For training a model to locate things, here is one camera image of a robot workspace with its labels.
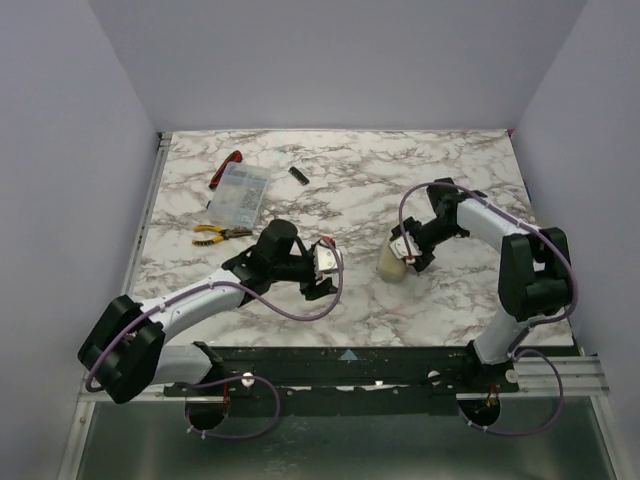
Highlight clear plastic screw box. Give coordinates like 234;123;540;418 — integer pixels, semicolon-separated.
207;163;271;229

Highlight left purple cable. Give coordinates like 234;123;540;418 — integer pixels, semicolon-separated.
85;244;346;441

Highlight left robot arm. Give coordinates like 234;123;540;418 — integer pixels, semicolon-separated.
77;219;344;404

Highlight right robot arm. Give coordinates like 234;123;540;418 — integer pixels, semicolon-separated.
377;178;579;367

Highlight yellow black pliers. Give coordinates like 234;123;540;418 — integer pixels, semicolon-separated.
192;224;253;246

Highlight black chip component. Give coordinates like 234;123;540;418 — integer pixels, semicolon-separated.
288;166;310;185

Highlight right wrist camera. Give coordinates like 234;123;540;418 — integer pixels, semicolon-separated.
389;234;422;265

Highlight beige umbrella case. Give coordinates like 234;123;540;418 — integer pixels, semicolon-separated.
376;239;407;283

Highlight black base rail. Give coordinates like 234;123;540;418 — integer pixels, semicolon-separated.
164;347;518;417

